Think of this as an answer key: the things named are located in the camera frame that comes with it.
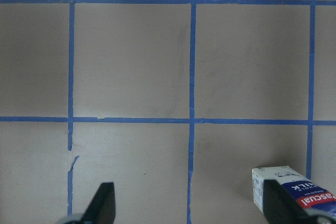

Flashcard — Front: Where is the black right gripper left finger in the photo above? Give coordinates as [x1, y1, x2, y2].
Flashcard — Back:
[81, 182, 116, 224]

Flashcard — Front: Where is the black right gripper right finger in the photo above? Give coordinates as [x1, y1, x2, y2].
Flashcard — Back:
[263, 179, 318, 224]

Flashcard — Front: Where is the Pascual milk carton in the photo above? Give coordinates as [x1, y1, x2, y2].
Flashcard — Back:
[251, 166, 335, 217]

